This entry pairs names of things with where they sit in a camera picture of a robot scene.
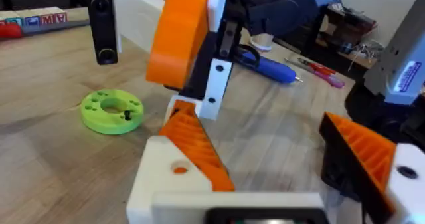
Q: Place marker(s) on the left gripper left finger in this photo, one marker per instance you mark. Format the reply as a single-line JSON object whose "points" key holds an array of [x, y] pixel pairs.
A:
{"points": [[156, 174]]}

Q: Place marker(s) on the red toy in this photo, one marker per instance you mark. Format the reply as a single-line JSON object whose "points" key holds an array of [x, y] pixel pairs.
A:
{"points": [[10, 30]]}

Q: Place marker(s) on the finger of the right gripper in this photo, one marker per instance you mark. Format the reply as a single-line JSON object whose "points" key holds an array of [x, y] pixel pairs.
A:
{"points": [[216, 84]]}

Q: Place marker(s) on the blue electric screwdriver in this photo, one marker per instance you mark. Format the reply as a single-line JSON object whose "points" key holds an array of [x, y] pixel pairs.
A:
{"points": [[272, 69]]}

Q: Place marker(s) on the black screw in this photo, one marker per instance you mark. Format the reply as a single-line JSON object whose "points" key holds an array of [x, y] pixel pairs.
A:
{"points": [[127, 115]]}

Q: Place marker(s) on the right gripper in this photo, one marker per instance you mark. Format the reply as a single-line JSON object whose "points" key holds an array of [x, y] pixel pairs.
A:
{"points": [[139, 14]]}

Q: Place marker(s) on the orange ribbed wedge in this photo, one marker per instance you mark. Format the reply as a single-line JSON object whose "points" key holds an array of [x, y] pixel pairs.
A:
{"points": [[192, 141]]}

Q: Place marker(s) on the cluttered low shelf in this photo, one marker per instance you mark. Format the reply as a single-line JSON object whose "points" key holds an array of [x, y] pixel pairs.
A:
{"points": [[352, 31]]}

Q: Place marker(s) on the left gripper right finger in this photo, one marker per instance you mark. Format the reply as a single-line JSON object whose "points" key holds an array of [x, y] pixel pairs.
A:
{"points": [[368, 157]]}

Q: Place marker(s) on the green disc with holes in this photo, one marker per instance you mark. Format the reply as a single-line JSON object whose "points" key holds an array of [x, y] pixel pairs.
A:
{"points": [[96, 116]]}

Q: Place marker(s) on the person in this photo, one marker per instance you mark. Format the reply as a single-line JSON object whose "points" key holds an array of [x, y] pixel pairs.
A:
{"points": [[279, 8]]}

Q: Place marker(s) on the toy letter blocks on board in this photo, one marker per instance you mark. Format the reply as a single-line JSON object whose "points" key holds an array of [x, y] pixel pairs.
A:
{"points": [[40, 19]]}

